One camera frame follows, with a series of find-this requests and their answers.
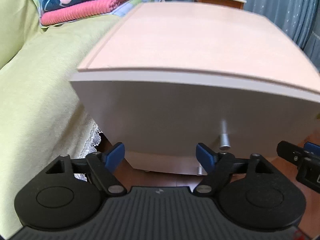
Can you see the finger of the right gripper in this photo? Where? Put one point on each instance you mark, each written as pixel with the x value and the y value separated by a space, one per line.
pixel 312 148
pixel 290 152

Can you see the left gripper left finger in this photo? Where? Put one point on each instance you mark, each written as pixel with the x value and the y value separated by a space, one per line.
pixel 69 192

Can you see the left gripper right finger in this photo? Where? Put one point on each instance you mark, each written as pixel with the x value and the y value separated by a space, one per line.
pixel 251 193

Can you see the silver drawer knob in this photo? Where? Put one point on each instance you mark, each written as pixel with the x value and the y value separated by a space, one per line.
pixel 224 138

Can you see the light wood drawer cabinet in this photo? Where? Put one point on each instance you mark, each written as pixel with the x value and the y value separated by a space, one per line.
pixel 203 39

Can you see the green covered sofa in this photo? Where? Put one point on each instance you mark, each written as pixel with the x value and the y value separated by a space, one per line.
pixel 41 115

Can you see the blue curtain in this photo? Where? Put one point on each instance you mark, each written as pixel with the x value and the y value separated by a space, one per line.
pixel 298 19

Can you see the pink folded blanket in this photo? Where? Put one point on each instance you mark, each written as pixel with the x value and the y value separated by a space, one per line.
pixel 80 11

